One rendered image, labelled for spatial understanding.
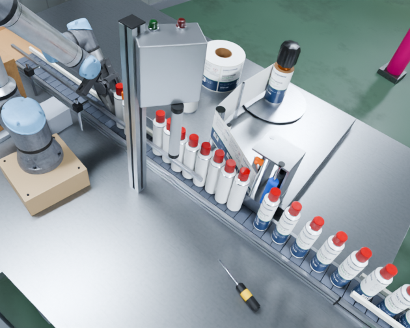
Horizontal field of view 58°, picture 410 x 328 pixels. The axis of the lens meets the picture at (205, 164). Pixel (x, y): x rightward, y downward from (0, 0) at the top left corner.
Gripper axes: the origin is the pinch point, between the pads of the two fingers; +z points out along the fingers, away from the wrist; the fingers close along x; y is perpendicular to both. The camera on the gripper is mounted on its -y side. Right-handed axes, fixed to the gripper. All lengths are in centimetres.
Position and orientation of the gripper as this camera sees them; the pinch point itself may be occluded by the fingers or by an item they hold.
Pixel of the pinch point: (112, 112)
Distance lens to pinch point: 152.3
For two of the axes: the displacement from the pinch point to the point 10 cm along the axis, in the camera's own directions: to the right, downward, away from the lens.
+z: 2.9, 8.1, 5.1
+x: -7.4, -1.5, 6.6
